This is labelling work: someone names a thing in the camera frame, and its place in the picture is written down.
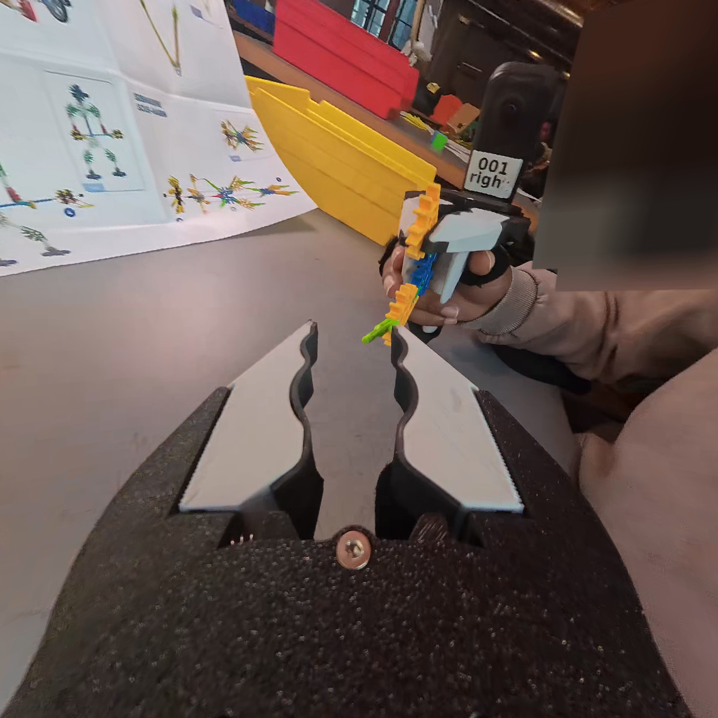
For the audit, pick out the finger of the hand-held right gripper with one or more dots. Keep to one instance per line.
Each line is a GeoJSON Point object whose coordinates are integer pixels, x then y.
{"type": "Point", "coordinates": [465, 230]}
{"type": "Point", "coordinates": [408, 210]}

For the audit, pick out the grey desk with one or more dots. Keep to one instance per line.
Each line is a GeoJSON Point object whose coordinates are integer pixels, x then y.
{"type": "Point", "coordinates": [112, 364]}

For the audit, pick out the wooden background table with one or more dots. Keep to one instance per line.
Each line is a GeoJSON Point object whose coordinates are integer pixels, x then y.
{"type": "Point", "coordinates": [404, 134]}

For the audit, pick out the paned window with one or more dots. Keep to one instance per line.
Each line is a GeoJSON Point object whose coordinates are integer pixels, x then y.
{"type": "Point", "coordinates": [384, 22]}

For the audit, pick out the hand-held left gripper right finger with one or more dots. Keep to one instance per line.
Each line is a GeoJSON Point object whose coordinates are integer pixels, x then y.
{"type": "Point", "coordinates": [454, 449]}

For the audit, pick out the black bag yellow tag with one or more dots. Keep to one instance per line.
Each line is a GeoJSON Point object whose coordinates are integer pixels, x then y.
{"type": "Point", "coordinates": [429, 92]}

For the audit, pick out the large blue connector fan assembly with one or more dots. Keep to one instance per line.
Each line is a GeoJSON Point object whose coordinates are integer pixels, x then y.
{"type": "Point", "coordinates": [423, 219]}

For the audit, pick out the yellow storage bin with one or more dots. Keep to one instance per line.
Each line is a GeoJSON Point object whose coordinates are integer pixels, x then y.
{"type": "Point", "coordinates": [348, 168]}

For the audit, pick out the small cardboard box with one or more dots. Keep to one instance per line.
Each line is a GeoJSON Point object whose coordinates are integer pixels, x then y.
{"type": "Point", "coordinates": [464, 119]}

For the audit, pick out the person's right hand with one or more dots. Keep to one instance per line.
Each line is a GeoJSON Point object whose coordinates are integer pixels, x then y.
{"type": "Point", "coordinates": [482, 297]}

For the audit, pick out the green block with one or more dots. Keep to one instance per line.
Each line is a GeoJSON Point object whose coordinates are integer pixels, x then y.
{"type": "Point", "coordinates": [439, 142]}

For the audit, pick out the stack of red bins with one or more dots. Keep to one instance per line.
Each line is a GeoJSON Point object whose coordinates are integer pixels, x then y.
{"type": "Point", "coordinates": [336, 56]}

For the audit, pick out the toy instruction sheet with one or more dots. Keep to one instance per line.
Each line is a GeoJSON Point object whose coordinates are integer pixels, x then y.
{"type": "Point", "coordinates": [140, 140]}

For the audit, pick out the leaning white board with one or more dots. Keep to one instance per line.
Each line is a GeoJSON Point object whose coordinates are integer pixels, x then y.
{"type": "Point", "coordinates": [423, 28]}

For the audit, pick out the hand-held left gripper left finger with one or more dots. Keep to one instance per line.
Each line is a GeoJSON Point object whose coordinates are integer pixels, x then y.
{"type": "Point", "coordinates": [252, 443]}

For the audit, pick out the orange red object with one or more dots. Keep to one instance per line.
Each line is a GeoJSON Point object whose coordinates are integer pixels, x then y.
{"type": "Point", "coordinates": [447, 109]}

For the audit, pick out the blue bin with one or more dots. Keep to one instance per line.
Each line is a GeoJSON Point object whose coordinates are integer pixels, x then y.
{"type": "Point", "coordinates": [252, 14]}

